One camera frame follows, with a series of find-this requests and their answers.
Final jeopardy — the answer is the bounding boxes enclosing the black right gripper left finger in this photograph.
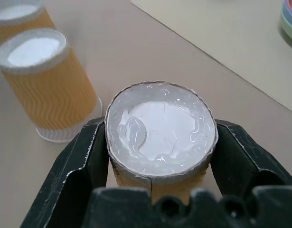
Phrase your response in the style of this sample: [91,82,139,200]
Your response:
[19,118,111,228]

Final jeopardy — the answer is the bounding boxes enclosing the stacked pastel plastic bowls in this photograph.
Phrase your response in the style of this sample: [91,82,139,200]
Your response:
[280,0,292,45]

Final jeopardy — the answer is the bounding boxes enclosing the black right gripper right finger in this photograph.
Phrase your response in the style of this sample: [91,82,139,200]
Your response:
[208,119,292,198]

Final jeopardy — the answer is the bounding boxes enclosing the orange ribbed paper cup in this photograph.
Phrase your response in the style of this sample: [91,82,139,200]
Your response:
[0,0,57,45]
[104,80,219,205]
[0,28,103,143]

